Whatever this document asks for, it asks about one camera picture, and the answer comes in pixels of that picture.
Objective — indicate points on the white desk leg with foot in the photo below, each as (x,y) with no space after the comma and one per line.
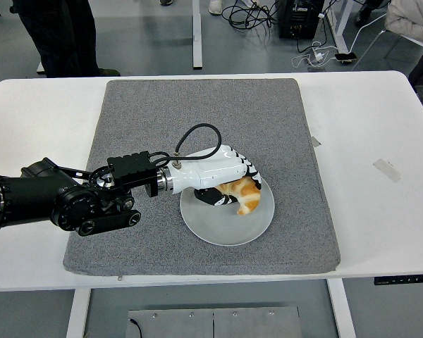
(196,35)

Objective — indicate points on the black table control panel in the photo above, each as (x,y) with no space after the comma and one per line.
(405,280)

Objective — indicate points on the clear tape strip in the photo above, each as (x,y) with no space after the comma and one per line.
(387,170)

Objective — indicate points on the pale blue round plate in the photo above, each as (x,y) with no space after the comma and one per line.
(225,229)

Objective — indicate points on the croissant bread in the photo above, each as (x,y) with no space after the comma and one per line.
(248,199)

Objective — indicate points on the white table leg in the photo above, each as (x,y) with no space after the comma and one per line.
(78,313)
(340,310)

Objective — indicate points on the black computer case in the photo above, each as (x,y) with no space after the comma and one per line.
(299,19)

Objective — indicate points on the grey metal plate with screws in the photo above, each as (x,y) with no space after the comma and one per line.
(215,325)

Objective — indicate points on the black phone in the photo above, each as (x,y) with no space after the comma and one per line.
(345,57)

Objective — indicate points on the beige padded jacket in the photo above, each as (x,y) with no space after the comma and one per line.
(412,19)

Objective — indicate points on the grey fabric mat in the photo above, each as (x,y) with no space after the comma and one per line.
(215,105)

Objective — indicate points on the white slanted desk leg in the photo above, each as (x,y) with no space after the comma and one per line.
(340,31)

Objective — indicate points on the grey chair leg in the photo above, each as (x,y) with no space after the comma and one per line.
(370,49)

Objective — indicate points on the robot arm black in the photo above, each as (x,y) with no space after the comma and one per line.
(31,197)

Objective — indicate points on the white shoe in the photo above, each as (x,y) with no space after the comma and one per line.
(215,6)

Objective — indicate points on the green shoe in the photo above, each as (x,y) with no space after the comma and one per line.
(109,72)

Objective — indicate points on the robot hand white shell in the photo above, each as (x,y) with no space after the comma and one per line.
(211,172)

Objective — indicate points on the grey mat tag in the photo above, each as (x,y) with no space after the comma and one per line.
(316,141)

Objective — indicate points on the dark shoe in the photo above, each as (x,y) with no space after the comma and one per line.
(166,2)

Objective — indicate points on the person's legs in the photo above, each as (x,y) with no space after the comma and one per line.
(63,38)

